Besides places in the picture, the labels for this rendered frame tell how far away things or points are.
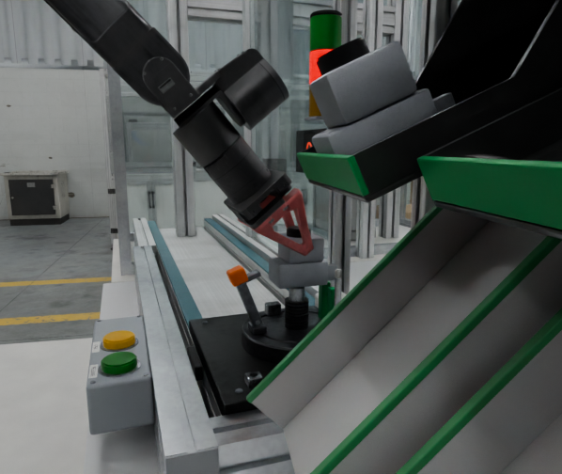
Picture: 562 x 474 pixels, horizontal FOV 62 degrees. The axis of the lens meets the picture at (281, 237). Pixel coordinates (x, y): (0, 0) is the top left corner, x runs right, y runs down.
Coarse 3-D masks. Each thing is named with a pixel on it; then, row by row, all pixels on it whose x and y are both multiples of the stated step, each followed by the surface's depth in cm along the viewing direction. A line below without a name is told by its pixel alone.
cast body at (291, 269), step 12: (288, 228) 58; (300, 240) 56; (312, 240) 56; (288, 252) 56; (312, 252) 57; (276, 264) 56; (288, 264) 56; (300, 264) 56; (312, 264) 57; (324, 264) 57; (276, 276) 57; (288, 276) 56; (300, 276) 57; (312, 276) 57; (324, 276) 58; (288, 288) 57
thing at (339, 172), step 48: (480, 0) 34; (528, 0) 35; (480, 48) 35; (528, 48) 23; (432, 96) 35; (480, 96) 22; (528, 96) 23; (384, 144) 22; (432, 144) 23; (336, 192) 28; (384, 192) 23
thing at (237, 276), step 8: (232, 272) 55; (240, 272) 55; (256, 272) 56; (232, 280) 55; (240, 280) 55; (248, 280) 56; (240, 288) 56; (248, 288) 56; (248, 296) 56; (248, 304) 56; (248, 312) 57; (256, 312) 57; (256, 320) 57
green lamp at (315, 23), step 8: (320, 16) 71; (328, 16) 71; (336, 16) 71; (312, 24) 72; (320, 24) 71; (328, 24) 71; (336, 24) 72; (312, 32) 72; (320, 32) 71; (328, 32) 71; (336, 32) 72; (312, 40) 73; (320, 40) 72; (328, 40) 72; (336, 40) 72; (312, 48) 73; (320, 48) 72; (328, 48) 72
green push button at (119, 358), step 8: (120, 352) 56; (128, 352) 56; (104, 360) 54; (112, 360) 54; (120, 360) 54; (128, 360) 54; (136, 360) 55; (104, 368) 53; (112, 368) 53; (120, 368) 53; (128, 368) 53
